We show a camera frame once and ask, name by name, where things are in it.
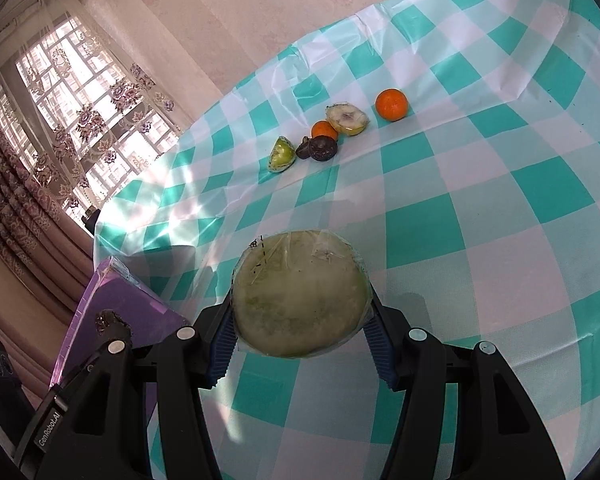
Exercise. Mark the floral lace curtain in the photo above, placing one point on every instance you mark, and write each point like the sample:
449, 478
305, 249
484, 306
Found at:
130, 95

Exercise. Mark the small orange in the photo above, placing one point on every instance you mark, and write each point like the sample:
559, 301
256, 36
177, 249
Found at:
324, 129

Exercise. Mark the window with white frame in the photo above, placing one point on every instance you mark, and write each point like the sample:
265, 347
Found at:
67, 60

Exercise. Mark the green apple wedge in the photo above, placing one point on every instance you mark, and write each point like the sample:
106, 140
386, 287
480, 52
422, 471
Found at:
281, 156

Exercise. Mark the patterned brown drape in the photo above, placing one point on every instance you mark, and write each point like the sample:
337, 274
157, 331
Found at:
25, 220

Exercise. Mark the plastic-wrapped green melon half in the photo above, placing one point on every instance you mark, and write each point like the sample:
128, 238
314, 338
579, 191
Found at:
300, 300

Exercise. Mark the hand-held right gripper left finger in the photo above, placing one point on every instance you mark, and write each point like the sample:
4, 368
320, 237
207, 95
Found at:
222, 350

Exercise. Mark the large orange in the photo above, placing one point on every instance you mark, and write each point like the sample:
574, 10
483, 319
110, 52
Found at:
391, 104

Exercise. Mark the purple box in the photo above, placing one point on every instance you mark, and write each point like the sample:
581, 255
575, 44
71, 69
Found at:
130, 300

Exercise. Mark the small dark object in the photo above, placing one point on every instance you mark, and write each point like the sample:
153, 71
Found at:
89, 218

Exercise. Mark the dark spiky fruit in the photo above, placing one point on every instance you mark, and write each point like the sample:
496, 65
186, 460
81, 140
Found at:
111, 321

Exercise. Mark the large dark brown round fruit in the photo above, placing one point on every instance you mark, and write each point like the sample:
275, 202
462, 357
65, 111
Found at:
322, 148

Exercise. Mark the cut pear half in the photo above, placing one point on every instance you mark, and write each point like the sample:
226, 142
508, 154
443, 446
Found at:
347, 119

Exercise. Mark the small dark brown fruit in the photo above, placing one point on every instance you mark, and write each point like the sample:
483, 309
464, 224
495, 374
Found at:
302, 149

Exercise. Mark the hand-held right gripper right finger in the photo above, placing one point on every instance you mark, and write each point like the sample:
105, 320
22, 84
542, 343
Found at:
380, 355

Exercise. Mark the teal white checked tablecloth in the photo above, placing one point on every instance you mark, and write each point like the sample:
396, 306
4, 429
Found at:
430, 210

